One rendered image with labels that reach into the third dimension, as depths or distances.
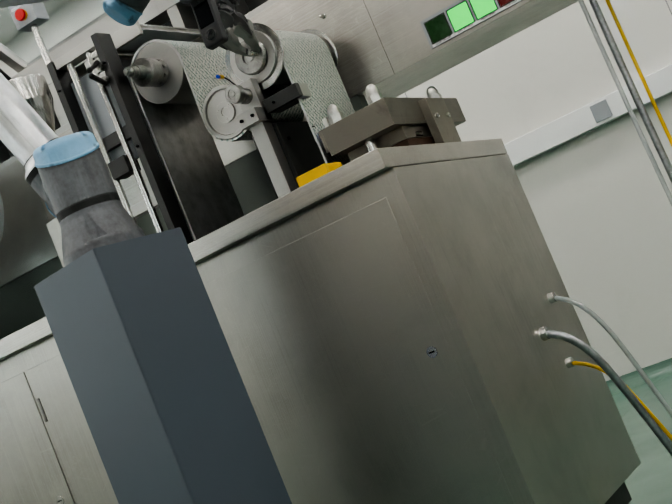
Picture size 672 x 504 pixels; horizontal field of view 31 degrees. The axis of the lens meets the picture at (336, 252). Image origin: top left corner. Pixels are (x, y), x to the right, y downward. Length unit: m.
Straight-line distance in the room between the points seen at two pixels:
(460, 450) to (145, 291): 0.65
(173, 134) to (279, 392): 0.77
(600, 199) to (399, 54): 2.39
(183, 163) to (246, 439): 0.93
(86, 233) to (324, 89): 0.81
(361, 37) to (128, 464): 1.25
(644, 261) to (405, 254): 2.96
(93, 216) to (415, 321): 0.61
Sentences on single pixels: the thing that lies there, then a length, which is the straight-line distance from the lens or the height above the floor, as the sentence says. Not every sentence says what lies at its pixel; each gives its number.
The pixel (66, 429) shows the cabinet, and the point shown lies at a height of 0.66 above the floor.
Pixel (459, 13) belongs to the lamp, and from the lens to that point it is 2.79.
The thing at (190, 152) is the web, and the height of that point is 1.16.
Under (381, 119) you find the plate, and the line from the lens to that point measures 2.46.
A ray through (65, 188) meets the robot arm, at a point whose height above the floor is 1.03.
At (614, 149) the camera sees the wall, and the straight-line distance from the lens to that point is 5.08.
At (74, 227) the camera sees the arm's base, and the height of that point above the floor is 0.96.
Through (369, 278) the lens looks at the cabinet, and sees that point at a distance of 2.24.
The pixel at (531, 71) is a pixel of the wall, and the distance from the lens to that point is 5.18.
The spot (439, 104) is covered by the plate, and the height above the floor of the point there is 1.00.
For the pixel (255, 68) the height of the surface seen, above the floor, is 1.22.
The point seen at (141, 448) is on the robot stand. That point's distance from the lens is 2.07.
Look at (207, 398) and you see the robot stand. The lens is 2.08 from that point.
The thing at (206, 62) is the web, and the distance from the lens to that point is 2.84.
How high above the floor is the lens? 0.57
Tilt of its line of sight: 5 degrees up
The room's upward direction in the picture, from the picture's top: 22 degrees counter-clockwise
